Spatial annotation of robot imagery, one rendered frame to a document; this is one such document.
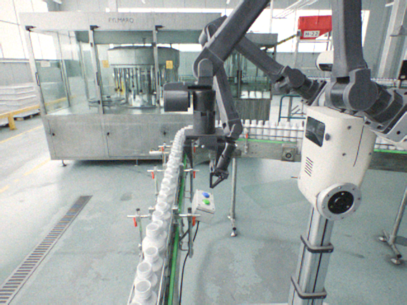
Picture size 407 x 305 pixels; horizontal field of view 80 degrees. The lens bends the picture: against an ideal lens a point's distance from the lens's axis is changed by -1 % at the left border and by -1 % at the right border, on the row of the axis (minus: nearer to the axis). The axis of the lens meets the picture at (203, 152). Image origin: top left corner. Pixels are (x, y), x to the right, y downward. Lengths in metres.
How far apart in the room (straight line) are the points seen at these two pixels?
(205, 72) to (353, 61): 0.36
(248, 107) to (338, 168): 5.16
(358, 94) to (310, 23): 6.69
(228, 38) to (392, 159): 2.11
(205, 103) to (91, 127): 3.83
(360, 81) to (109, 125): 3.87
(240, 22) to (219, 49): 0.07
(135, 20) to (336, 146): 3.51
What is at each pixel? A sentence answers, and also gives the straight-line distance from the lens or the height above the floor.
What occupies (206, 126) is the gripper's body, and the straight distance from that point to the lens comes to 0.60.
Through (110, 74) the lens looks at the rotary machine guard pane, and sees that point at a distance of 4.14.
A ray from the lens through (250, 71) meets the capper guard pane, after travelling 5.96.
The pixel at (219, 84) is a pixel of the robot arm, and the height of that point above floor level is 1.58.
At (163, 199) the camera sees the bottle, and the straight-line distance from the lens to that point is 0.98.
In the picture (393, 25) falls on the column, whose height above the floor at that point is 2.93.
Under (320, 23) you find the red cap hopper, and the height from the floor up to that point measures 2.61.
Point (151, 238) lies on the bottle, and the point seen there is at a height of 1.17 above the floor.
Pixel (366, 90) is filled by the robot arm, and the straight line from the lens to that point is 0.71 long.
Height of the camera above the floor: 1.65
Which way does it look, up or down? 20 degrees down
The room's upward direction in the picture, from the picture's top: straight up
